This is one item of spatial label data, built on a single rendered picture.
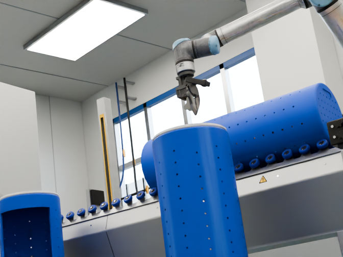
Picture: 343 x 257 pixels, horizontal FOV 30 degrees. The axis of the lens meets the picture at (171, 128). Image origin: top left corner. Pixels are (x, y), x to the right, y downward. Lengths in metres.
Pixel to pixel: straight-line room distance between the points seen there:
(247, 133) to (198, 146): 0.46
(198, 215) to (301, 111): 0.65
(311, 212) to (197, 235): 0.55
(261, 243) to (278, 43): 3.54
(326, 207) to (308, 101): 0.41
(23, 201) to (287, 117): 1.23
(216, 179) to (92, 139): 6.17
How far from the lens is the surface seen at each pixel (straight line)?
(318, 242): 4.33
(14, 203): 2.98
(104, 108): 3.74
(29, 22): 6.53
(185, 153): 2.21
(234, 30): 3.16
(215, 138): 2.25
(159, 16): 6.62
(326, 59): 5.75
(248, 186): 2.61
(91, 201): 3.24
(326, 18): 3.05
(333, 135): 2.37
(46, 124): 8.19
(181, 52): 3.04
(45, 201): 2.98
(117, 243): 3.01
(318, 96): 2.58
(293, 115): 2.56
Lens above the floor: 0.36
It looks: 17 degrees up
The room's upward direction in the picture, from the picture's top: 8 degrees counter-clockwise
